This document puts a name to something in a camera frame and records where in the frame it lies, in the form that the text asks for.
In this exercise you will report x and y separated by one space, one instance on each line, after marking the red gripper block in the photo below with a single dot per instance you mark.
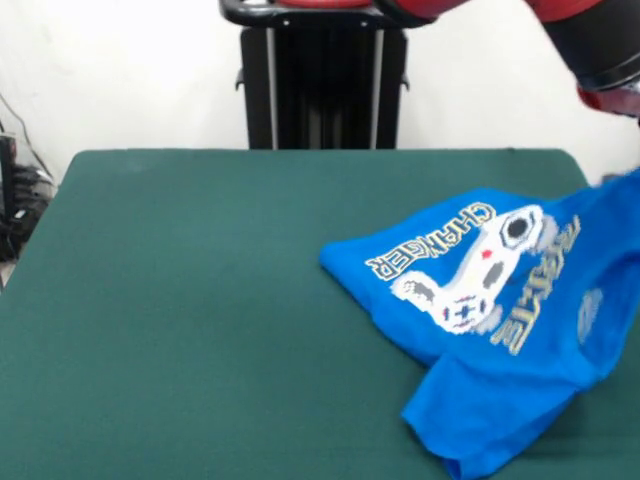
615 102

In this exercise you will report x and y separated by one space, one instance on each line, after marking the blue printed t-shirt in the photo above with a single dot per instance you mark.
475 400

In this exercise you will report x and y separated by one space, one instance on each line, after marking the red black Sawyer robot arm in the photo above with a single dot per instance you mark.
600 40

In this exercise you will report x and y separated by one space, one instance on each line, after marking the dark green table cloth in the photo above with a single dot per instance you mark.
150 325

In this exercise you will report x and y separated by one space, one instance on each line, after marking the black electronics box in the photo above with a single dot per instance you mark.
6 175

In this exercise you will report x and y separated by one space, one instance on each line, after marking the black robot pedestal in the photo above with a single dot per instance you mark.
320 90

